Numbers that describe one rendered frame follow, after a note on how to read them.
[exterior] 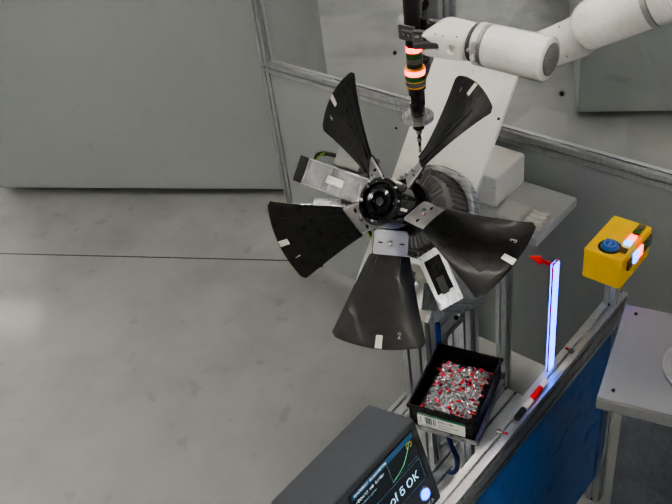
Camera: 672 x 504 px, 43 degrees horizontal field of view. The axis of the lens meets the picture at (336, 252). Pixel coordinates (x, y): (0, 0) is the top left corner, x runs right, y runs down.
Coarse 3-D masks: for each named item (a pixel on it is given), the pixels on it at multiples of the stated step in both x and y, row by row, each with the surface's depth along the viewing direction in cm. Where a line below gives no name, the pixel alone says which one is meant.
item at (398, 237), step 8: (376, 232) 208; (384, 232) 208; (392, 232) 209; (400, 232) 209; (376, 240) 208; (384, 240) 208; (392, 240) 209; (400, 240) 209; (376, 248) 208; (384, 248) 208; (392, 248) 209; (400, 248) 209
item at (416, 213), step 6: (420, 204) 206; (426, 204) 207; (432, 204) 206; (414, 210) 205; (420, 210) 205; (432, 210) 205; (438, 210) 205; (408, 216) 204; (414, 216) 203; (420, 216) 203; (426, 216) 203; (432, 216) 203; (408, 222) 202; (414, 222) 202; (420, 222) 202; (426, 222) 202
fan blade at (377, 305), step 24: (384, 264) 207; (408, 264) 209; (360, 288) 207; (384, 288) 207; (408, 288) 208; (360, 312) 207; (384, 312) 206; (408, 312) 207; (336, 336) 208; (360, 336) 207; (384, 336) 206; (408, 336) 206
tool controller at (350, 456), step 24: (360, 432) 147; (384, 432) 145; (408, 432) 145; (336, 456) 143; (360, 456) 142; (384, 456) 141; (408, 456) 145; (312, 480) 140; (336, 480) 138; (360, 480) 138; (384, 480) 142; (408, 480) 146; (432, 480) 151
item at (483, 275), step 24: (456, 216) 202; (480, 216) 201; (432, 240) 197; (456, 240) 196; (480, 240) 195; (504, 240) 194; (528, 240) 192; (456, 264) 193; (480, 264) 191; (504, 264) 190; (480, 288) 189
